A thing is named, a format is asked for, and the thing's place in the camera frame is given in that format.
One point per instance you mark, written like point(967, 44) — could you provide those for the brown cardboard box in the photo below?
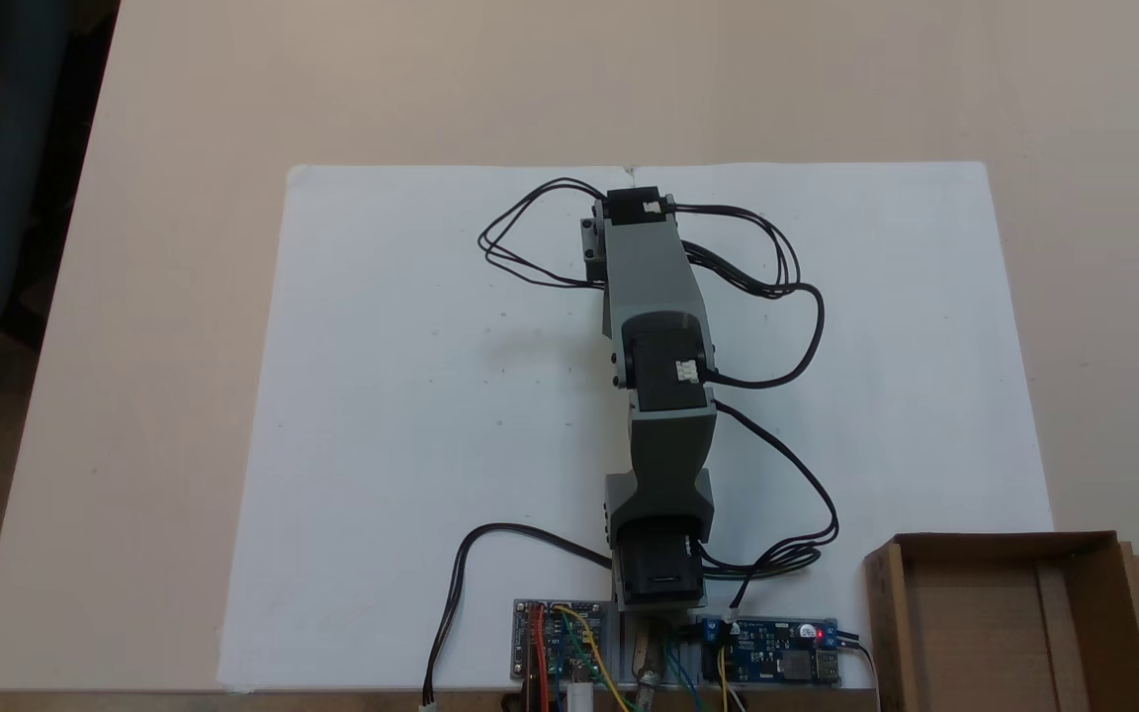
point(975, 623)

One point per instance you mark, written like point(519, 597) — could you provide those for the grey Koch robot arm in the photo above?
point(654, 277)

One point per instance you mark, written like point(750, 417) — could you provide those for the blue circuit board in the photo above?
point(777, 653)

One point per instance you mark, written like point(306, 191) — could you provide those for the white paper sheet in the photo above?
point(382, 396)

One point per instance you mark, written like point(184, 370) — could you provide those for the green circuit board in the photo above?
point(555, 643)

